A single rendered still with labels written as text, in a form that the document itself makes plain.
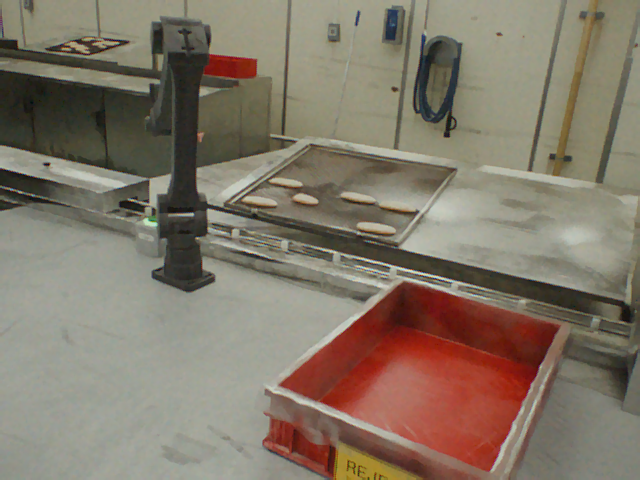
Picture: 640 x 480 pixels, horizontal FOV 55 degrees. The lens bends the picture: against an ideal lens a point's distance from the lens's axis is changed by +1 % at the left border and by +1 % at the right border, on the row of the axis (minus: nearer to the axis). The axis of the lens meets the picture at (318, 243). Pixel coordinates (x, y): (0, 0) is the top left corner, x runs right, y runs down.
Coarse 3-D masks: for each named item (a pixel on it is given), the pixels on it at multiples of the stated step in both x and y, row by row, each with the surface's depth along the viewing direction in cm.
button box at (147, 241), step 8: (136, 224) 145; (144, 224) 144; (136, 232) 145; (144, 232) 144; (152, 232) 143; (136, 240) 146; (144, 240) 145; (152, 240) 144; (160, 240) 144; (144, 248) 146; (152, 248) 145; (160, 248) 144; (160, 256) 145
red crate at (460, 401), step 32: (384, 352) 111; (416, 352) 111; (448, 352) 112; (480, 352) 113; (352, 384) 100; (384, 384) 101; (416, 384) 102; (448, 384) 102; (480, 384) 103; (512, 384) 104; (352, 416) 92; (384, 416) 93; (416, 416) 93; (448, 416) 94; (480, 416) 95; (512, 416) 95; (288, 448) 83; (320, 448) 80; (448, 448) 87; (480, 448) 88
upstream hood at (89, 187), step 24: (0, 168) 172; (24, 168) 173; (48, 168) 175; (72, 168) 177; (96, 168) 179; (48, 192) 167; (72, 192) 162; (96, 192) 158; (120, 192) 163; (144, 192) 172
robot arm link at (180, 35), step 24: (168, 24) 113; (192, 24) 115; (168, 48) 109; (192, 48) 111; (192, 72) 112; (192, 96) 115; (192, 120) 118; (192, 144) 121; (192, 168) 123; (168, 192) 128; (192, 192) 126
